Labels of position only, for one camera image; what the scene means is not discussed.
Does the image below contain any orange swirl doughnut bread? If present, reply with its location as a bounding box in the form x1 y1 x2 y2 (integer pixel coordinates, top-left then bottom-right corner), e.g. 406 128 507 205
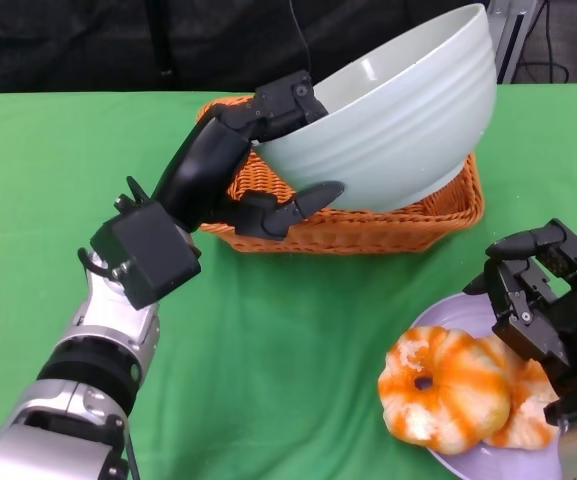
482 333 559 448

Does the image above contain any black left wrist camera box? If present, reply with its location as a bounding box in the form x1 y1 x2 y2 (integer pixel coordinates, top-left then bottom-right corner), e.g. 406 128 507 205
90 201 203 310

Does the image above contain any grey aluminium frame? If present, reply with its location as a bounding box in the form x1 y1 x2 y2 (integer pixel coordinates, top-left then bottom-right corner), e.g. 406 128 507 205
487 0 537 84

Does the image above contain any black curtain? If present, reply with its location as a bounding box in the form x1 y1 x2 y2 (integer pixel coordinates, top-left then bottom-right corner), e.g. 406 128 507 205
0 0 489 95

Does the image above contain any black floor cable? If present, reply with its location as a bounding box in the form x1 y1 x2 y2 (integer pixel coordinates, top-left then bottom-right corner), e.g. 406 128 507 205
515 0 569 84

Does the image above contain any pale grey-green bowl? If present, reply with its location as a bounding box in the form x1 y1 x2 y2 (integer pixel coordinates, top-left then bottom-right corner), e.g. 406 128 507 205
252 3 498 214

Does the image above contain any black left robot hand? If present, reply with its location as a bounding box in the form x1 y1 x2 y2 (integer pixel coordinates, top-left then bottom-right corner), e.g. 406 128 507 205
155 69 345 242

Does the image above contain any green tablecloth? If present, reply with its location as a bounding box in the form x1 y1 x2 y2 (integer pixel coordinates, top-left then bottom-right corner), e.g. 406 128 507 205
0 82 577 480

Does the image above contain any orange wicker basket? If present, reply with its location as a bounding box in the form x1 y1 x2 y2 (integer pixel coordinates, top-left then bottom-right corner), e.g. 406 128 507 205
196 95 485 255

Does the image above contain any orange swirl bread pink piece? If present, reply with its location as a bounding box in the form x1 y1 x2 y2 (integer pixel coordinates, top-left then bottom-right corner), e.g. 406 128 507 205
377 325 513 456

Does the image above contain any white round plate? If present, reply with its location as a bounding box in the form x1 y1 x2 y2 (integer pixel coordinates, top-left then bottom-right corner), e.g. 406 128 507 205
410 292 564 480

